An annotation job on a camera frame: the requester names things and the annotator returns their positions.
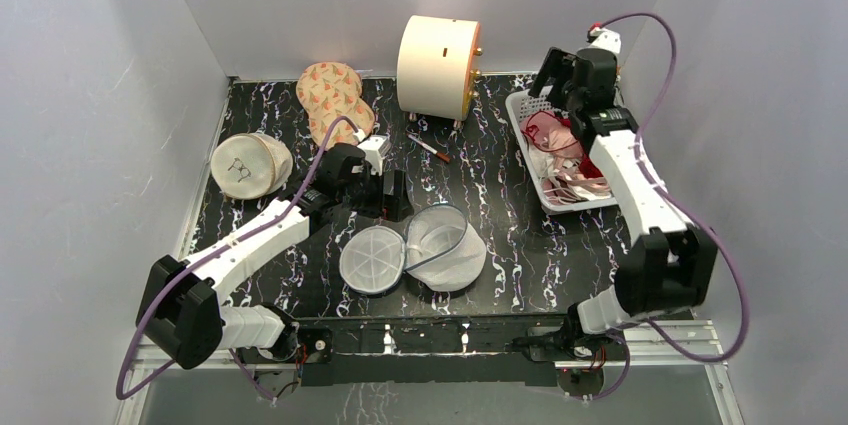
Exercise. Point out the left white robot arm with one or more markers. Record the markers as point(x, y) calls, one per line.
point(183, 309)

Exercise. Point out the cream mesh laundry bag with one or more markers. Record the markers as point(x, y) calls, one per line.
point(248, 166)

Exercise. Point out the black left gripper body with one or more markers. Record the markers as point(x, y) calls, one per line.
point(366, 198)

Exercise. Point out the red bra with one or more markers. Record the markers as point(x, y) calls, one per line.
point(536, 156)

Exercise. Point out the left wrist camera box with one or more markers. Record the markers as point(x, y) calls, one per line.
point(376, 149)

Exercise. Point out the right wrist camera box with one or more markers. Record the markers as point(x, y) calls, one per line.
point(603, 38)

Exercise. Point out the white mesh laundry bag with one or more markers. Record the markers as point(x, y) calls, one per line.
point(440, 248)

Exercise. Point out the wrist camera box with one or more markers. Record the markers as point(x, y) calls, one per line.
point(603, 38)
point(376, 149)

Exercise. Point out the pink bra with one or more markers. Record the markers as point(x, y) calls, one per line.
point(552, 134)

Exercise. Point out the white cylindrical drum appliance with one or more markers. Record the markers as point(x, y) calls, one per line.
point(435, 71)

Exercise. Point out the brown and white pen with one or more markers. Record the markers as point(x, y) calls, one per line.
point(430, 149)

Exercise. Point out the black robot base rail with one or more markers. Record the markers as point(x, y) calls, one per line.
point(524, 348)

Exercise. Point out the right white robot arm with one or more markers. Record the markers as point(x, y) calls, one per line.
point(670, 262)

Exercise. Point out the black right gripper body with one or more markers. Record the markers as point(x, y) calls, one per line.
point(556, 67)

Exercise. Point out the white plastic mesh basket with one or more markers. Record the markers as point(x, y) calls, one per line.
point(519, 106)

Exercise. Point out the white bra in basket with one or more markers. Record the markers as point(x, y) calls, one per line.
point(563, 183)

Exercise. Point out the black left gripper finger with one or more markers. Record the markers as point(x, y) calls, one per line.
point(395, 189)
point(395, 209)

